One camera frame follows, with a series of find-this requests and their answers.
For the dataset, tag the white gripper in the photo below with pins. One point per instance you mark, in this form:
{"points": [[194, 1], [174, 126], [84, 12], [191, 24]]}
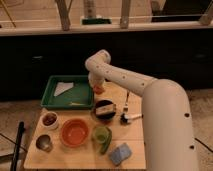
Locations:
{"points": [[95, 80]]}

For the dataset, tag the orange-red apple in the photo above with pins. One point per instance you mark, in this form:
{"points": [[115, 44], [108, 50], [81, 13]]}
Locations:
{"points": [[98, 89]]}

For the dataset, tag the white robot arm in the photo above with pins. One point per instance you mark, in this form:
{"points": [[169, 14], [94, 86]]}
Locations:
{"points": [[167, 119]]}

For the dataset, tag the green plastic tray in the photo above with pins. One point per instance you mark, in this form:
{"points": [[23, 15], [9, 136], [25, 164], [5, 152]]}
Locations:
{"points": [[80, 93]]}

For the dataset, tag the yellow strip in tray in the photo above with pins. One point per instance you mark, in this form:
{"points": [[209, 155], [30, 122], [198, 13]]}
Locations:
{"points": [[76, 104]]}

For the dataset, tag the black bowl with block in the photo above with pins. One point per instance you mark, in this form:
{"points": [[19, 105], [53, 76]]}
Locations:
{"points": [[105, 109]]}

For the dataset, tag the white paper napkin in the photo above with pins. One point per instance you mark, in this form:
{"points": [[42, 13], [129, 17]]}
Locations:
{"points": [[61, 87]]}

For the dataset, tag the metal fork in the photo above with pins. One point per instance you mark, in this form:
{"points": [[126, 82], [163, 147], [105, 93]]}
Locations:
{"points": [[125, 108]]}

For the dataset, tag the black and white brush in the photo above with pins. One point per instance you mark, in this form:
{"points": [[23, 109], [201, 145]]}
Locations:
{"points": [[127, 119]]}

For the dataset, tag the green cup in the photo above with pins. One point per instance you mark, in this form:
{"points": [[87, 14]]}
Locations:
{"points": [[100, 134]]}

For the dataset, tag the orange bowl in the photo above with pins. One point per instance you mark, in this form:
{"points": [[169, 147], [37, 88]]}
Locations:
{"points": [[74, 133]]}

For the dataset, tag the wooden board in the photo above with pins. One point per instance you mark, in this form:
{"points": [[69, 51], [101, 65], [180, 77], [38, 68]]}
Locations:
{"points": [[87, 156]]}

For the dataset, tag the white cup with brown contents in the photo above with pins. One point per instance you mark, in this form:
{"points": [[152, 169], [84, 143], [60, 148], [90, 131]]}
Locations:
{"points": [[50, 121]]}

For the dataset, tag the green cucumber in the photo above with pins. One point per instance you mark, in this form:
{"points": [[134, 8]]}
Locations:
{"points": [[106, 144]]}

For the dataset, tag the blue sponge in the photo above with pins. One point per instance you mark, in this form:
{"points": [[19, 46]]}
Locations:
{"points": [[119, 154]]}

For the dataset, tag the small metal cup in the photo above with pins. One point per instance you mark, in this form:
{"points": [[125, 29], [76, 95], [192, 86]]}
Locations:
{"points": [[44, 143]]}

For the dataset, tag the black pole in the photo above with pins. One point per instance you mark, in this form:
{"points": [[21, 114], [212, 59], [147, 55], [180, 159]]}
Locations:
{"points": [[15, 157]]}

